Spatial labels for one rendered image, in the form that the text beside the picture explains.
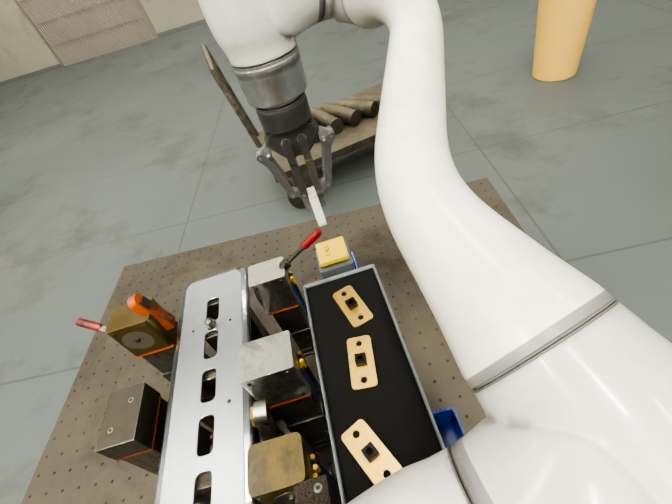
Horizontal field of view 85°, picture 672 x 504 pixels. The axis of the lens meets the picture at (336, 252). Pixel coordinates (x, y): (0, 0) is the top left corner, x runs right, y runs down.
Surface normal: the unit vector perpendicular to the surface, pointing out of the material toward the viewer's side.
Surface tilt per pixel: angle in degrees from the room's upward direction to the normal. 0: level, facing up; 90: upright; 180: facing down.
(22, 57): 90
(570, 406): 35
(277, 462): 0
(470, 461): 47
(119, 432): 0
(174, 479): 0
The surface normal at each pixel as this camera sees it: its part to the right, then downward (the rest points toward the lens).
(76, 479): -0.23, -0.68
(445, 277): -0.78, -0.06
